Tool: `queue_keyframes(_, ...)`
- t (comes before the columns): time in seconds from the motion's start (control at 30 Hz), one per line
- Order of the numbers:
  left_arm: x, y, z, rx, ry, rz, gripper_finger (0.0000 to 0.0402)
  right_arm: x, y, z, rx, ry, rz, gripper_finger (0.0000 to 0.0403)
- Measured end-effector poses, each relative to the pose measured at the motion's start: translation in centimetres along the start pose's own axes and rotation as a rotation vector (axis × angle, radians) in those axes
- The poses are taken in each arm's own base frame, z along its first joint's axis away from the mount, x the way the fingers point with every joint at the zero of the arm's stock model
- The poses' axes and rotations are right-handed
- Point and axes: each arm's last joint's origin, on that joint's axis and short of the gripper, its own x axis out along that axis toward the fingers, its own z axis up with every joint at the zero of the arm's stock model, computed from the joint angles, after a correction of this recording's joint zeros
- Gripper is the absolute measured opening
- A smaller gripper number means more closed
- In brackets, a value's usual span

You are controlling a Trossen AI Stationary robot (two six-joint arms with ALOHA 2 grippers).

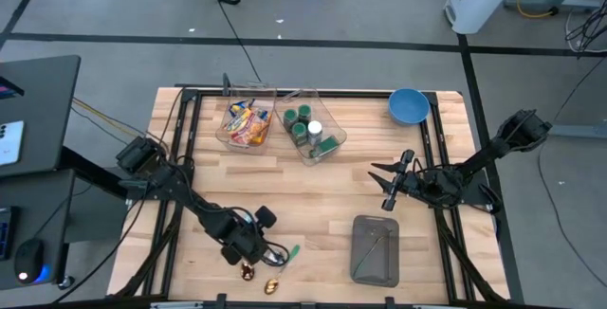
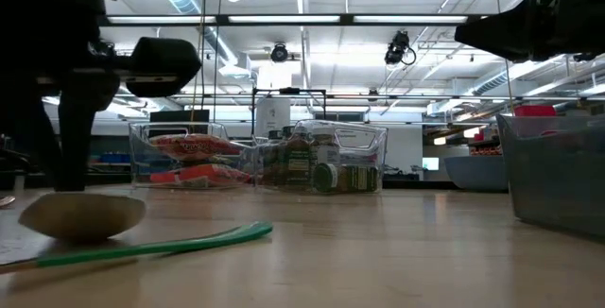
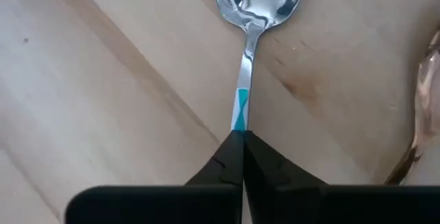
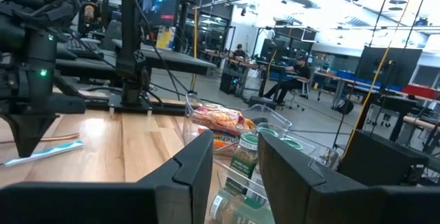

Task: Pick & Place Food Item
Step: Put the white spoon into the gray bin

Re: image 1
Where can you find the red snack packet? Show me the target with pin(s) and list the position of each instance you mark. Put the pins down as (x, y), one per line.
(251, 131)

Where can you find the grey metal desk foot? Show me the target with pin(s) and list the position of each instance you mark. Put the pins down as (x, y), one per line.
(583, 131)

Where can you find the black computer mouse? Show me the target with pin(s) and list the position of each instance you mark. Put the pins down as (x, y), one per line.
(28, 259)

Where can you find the dark tablet screen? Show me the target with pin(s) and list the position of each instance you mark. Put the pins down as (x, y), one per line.
(8, 87)

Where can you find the caster wheel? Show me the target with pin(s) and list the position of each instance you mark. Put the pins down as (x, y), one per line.
(66, 282)

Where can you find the blue bowl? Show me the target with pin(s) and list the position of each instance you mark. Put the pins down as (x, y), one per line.
(408, 105)

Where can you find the rose gold spoon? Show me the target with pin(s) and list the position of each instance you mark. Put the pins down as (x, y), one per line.
(247, 272)

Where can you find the black upright mount post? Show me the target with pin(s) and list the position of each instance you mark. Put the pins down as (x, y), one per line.
(226, 86)

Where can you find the grey tray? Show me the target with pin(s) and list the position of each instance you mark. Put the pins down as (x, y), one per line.
(374, 271)

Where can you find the black aluminium table frame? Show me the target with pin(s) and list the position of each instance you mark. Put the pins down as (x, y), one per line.
(208, 94)

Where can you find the blue yellow snack packet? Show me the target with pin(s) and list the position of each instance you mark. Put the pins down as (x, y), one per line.
(238, 108)

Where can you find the orange snack packet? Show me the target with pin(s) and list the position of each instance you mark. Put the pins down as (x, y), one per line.
(262, 134)

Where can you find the black clamp bracket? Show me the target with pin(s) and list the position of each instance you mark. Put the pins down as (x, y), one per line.
(390, 303)
(220, 301)

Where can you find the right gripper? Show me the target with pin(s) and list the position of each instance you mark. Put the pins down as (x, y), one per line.
(412, 183)

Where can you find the black desk surface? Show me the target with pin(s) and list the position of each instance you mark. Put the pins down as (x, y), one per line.
(47, 100)

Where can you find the white smartphone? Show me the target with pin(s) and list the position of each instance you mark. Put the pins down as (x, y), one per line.
(10, 143)

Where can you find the black keyboard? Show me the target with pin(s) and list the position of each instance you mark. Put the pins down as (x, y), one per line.
(7, 233)

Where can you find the white appliance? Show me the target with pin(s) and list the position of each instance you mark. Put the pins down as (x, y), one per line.
(474, 5)

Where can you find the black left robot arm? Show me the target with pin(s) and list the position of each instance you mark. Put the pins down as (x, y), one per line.
(189, 197)

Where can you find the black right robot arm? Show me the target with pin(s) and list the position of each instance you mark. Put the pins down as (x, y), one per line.
(483, 157)

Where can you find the clear plastic bin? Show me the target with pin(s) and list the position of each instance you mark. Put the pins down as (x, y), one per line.
(226, 138)
(332, 129)

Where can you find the dark grey desk surface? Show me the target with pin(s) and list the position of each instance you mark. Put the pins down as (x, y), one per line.
(42, 205)

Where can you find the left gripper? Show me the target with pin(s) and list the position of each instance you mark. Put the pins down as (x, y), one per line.
(234, 233)

